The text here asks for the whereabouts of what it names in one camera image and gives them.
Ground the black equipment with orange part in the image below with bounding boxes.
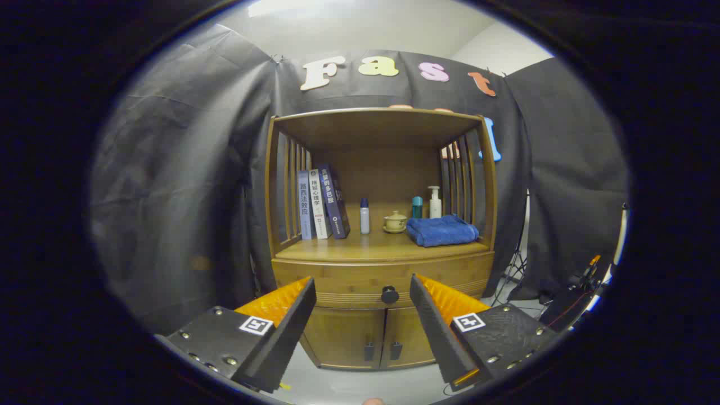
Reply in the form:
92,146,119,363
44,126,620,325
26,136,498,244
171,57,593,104
540,254,614,332

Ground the dark navy book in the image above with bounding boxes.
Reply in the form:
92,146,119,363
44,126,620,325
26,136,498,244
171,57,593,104
318,164,351,240

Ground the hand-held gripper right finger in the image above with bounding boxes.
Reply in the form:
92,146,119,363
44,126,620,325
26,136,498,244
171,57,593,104
409,273,557,393

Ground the wooden countertop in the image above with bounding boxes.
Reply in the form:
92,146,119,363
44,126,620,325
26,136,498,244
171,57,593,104
276,202,490,262

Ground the black tripod stand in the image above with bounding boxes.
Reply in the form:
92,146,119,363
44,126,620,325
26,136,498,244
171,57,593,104
492,191,532,307

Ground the light blue book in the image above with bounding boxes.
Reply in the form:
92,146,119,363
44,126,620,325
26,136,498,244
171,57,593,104
297,170,316,241

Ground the beige lidded tea cup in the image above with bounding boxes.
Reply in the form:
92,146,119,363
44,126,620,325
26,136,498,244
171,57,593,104
383,210,408,234

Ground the wooden drawer with black knob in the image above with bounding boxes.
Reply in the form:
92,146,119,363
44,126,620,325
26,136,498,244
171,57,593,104
272,250,496,309

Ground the blue folded towel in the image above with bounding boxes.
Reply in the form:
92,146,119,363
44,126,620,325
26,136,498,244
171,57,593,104
406,214,480,248

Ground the white book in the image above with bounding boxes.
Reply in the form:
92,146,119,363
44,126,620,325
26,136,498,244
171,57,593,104
308,169,332,240

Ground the wooden cabinet door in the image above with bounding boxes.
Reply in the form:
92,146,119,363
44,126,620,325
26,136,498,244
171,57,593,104
381,307,437,369
301,307,386,370

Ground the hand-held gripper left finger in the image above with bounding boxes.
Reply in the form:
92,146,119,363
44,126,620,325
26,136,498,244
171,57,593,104
155,276,317,393

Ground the wooden cabinet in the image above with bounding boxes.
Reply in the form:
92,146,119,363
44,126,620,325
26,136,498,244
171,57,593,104
264,107,498,371

